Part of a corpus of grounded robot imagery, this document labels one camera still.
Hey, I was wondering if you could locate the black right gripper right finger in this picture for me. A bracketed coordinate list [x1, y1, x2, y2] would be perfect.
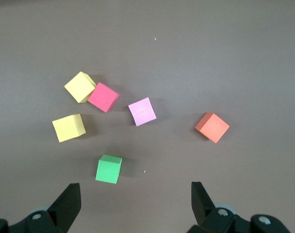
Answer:
[187, 181, 293, 233]

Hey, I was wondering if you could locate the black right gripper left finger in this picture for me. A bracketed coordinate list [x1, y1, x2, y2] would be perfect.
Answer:
[0, 183, 82, 233]

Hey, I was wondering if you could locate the yellow foam block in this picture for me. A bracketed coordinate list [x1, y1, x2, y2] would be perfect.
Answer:
[64, 71, 97, 104]
[52, 113, 87, 143]

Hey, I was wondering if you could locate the red foam block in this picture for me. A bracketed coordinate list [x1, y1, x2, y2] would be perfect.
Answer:
[87, 82, 121, 113]

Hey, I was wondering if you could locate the green foam block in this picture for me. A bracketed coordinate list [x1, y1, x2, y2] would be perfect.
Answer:
[95, 154, 123, 184]

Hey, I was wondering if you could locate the orange foam block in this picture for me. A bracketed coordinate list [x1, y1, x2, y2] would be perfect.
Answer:
[194, 112, 230, 144]

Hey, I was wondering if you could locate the pink foam block with slit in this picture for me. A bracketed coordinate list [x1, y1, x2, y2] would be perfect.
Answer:
[128, 97, 157, 127]

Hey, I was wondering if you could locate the brown table mat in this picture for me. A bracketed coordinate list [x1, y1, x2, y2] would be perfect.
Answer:
[0, 0, 295, 233]

